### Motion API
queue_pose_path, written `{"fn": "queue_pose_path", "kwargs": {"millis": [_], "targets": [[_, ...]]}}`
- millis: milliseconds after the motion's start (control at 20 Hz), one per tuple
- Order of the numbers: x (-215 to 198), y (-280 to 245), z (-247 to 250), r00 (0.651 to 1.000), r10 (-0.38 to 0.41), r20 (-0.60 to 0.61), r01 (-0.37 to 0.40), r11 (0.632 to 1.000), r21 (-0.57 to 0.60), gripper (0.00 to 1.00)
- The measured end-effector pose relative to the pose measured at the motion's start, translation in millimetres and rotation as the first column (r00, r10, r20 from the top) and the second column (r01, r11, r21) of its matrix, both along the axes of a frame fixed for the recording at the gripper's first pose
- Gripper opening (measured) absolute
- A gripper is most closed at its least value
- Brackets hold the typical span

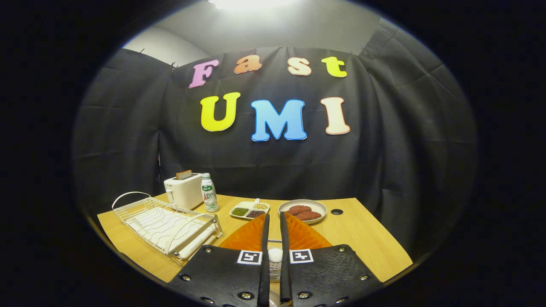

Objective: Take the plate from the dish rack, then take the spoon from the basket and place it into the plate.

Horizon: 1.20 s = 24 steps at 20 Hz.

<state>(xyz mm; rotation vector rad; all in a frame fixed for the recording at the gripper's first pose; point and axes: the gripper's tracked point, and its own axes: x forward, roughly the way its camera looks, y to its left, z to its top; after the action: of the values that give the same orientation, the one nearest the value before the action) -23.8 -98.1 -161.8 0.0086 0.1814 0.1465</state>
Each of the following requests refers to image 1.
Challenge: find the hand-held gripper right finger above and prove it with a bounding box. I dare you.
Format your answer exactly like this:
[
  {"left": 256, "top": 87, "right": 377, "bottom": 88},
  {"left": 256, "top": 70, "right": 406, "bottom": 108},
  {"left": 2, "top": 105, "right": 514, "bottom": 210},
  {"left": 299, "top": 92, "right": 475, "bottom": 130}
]
[{"left": 279, "top": 211, "right": 383, "bottom": 307}]

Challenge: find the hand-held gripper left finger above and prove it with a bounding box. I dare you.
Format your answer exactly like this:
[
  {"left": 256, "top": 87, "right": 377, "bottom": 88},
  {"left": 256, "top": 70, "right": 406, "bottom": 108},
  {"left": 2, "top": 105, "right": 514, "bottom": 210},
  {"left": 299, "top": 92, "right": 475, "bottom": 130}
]
[{"left": 168, "top": 213, "right": 271, "bottom": 307}]

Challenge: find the small wire basket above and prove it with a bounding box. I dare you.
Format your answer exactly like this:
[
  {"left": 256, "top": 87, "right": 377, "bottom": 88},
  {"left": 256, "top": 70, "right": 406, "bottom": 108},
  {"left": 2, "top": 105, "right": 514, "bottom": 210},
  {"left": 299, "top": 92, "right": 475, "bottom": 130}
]
[{"left": 269, "top": 240, "right": 283, "bottom": 283}]

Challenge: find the white wire dish rack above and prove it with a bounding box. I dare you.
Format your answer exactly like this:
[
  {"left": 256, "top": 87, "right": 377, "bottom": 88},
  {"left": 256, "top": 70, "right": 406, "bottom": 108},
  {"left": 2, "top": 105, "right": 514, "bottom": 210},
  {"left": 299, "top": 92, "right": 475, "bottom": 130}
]
[{"left": 112, "top": 191, "right": 224, "bottom": 261}]

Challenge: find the beige round meat plate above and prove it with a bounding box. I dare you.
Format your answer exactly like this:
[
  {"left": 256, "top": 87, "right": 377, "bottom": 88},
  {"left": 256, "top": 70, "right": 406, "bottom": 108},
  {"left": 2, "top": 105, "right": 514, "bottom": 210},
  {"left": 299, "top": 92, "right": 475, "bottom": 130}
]
[{"left": 278, "top": 199, "right": 328, "bottom": 225}]

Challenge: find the white divided snack tray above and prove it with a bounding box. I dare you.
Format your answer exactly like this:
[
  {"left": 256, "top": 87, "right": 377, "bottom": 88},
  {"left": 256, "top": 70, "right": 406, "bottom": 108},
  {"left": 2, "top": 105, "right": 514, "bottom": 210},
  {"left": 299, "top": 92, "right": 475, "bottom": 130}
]
[{"left": 229, "top": 198, "right": 271, "bottom": 220}]

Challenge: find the white drink bottle green label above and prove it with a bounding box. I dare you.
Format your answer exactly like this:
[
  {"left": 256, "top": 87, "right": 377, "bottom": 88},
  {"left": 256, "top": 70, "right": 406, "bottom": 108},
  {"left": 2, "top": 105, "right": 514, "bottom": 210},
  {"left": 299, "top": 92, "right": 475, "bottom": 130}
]
[{"left": 201, "top": 173, "right": 220, "bottom": 213}]

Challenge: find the white toaster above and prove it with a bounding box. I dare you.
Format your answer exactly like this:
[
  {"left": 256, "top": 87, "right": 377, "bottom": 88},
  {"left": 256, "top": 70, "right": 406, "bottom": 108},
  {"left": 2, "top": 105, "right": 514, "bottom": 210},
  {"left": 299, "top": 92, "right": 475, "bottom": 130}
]
[{"left": 164, "top": 173, "right": 204, "bottom": 210}]

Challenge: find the black backdrop cloth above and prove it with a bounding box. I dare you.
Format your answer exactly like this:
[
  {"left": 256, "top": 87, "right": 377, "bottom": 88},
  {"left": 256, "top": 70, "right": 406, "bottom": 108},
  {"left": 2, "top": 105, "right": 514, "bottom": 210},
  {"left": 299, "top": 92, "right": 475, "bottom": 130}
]
[{"left": 73, "top": 17, "right": 478, "bottom": 256}]

